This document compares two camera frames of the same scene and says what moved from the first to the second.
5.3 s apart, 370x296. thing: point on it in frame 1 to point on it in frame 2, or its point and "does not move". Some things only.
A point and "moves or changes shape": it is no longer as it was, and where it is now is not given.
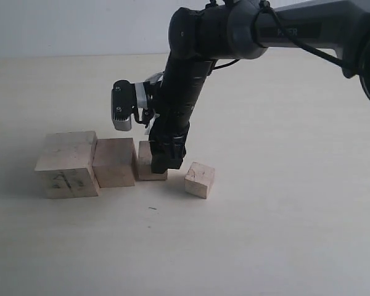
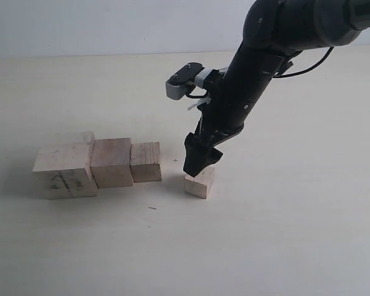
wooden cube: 145,164 moves or changes shape
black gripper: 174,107 to 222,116
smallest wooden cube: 199,179 does not move
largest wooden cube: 65,164 does not move
